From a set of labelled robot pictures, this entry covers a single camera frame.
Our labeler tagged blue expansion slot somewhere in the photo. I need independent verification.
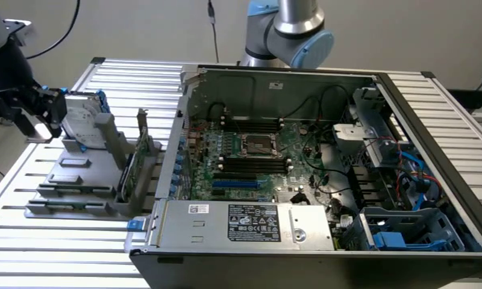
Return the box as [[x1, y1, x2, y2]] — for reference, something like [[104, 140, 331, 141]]
[[211, 179, 263, 188]]

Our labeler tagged black expansion slot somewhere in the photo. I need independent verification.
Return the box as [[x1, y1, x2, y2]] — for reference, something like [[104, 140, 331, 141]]
[[212, 172, 267, 181]]

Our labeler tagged CPU socket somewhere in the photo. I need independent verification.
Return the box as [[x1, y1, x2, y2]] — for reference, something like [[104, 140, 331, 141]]
[[235, 131, 283, 158]]

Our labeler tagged grey parts rack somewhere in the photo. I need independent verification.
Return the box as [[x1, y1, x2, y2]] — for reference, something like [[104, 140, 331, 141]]
[[23, 108, 164, 224]]

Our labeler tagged silver power supply unit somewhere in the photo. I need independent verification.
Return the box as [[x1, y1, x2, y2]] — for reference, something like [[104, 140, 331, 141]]
[[151, 199, 339, 253]]

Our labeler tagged green RAM stick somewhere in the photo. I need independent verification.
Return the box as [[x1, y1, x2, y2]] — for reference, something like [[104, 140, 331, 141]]
[[37, 183, 114, 196]]

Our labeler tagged red wire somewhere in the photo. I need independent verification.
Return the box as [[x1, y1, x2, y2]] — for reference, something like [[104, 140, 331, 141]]
[[363, 138, 444, 196]]

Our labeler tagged black open PC case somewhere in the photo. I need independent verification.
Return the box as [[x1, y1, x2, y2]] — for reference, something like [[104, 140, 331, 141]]
[[127, 63, 482, 289]]

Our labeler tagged black wire in case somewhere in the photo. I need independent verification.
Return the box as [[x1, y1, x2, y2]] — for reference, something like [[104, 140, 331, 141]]
[[282, 85, 351, 122]]

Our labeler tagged metal drive cage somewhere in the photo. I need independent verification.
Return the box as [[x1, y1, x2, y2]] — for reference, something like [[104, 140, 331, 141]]
[[331, 86, 404, 168]]

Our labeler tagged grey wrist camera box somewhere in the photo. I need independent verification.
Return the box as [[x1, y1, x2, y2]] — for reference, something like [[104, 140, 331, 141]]
[[3, 19, 35, 48]]

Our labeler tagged grey disk bay cage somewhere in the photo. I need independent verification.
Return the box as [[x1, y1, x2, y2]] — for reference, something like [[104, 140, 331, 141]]
[[353, 205, 468, 252]]

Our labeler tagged hard disk with blue caddy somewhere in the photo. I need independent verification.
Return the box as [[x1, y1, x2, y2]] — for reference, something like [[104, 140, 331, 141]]
[[60, 89, 110, 151]]

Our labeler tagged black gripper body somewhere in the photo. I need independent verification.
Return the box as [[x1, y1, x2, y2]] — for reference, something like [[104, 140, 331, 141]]
[[0, 39, 45, 122]]

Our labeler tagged blue data wire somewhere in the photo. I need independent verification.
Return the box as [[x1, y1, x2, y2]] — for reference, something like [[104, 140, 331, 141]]
[[397, 149, 429, 211]]

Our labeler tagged blue disk caddy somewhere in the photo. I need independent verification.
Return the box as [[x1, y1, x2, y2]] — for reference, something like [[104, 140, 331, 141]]
[[370, 231, 408, 251]]

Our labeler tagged black wall cable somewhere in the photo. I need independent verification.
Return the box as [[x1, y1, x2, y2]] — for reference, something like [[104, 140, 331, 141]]
[[24, 0, 81, 60]]

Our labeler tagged green motherboard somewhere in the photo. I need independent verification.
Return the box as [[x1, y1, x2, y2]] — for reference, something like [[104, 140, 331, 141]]
[[182, 116, 349, 213]]

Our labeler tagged green graphics card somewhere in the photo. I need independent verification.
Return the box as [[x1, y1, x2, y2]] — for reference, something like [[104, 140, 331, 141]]
[[118, 108, 155, 203]]

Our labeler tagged thin hanging black cable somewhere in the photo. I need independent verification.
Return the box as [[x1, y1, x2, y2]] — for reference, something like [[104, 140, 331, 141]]
[[207, 0, 222, 63]]

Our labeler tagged black RAM slot bank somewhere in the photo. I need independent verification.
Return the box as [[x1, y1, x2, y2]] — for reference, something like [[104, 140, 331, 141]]
[[220, 114, 286, 132], [218, 155, 290, 175]]

